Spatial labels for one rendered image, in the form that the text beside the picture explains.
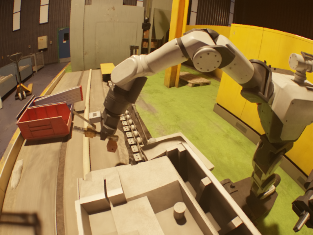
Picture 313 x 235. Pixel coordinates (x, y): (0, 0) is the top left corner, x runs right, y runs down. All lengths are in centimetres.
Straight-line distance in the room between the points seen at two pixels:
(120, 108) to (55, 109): 65
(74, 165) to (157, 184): 47
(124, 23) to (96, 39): 121
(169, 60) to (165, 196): 37
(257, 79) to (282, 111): 17
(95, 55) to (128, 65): 544
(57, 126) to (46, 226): 55
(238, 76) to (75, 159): 79
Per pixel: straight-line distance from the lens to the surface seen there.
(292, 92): 62
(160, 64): 42
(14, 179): 84
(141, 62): 43
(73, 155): 81
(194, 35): 41
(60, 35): 959
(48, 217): 66
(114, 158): 75
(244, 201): 150
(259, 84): 58
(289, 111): 63
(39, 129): 96
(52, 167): 80
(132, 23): 597
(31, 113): 114
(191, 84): 445
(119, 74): 46
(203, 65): 40
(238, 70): 48
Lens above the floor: 129
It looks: 30 degrees down
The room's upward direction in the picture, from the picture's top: 6 degrees clockwise
